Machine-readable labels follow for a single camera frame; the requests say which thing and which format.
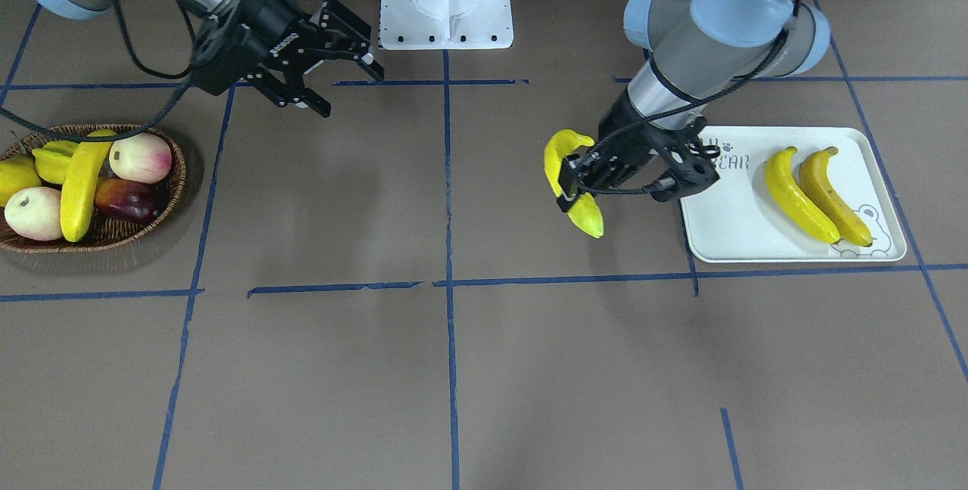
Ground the yellow starfruit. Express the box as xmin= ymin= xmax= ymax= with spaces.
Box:
xmin=31 ymin=141 xmax=79 ymax=185

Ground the yellow banana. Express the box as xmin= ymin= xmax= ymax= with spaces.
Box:
xmin=799 ymin=146 xmax=873 ymax=247
xmin=764 ymin=146 xmax=842 ymax=245
xmin=543 ymin=129 xmax=604 ymax=238
xmin=60 ymin=129 xmax=115 ymax=243

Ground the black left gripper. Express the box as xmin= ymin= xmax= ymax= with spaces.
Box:
xmin=556 ymin=93 xmax=706 ymax=213

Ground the yellow lemon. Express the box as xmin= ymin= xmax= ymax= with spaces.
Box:
xmin=0 ymin=155 xmax=42 ymax=207

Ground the pale apple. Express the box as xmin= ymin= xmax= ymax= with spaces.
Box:
xmin=4 ymin=187 xmax=63 ymax=241

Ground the brown wicker basket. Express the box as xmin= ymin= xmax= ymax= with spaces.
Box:
xmin=2 ymin=124 xmax=188 ymax=253

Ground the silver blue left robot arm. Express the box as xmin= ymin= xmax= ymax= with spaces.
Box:
xmin=546 ymin=0 xmax=830 ymax=217

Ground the dark red mango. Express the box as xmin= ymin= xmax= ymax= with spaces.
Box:
xmin=94 ymin=177 xmax=165 ymax=225

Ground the pink white peach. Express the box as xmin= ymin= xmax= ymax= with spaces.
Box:
xmin=108 ymin=134 xmax=172 ymax=184

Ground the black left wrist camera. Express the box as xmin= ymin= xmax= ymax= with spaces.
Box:
xmin=650 ymin=135 xmax=721 ymax=203

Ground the white bear tray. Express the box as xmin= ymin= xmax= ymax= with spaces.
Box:
xmin=681 ymin=126 xmax=908 ymax=263

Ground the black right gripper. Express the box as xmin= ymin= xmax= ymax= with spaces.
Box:
xmin=193 ymin=0 xmax=385 ymax=118

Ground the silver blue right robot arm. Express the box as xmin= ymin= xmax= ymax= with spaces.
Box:
xmin=36 ymin=0 xmax=384 ymax=117

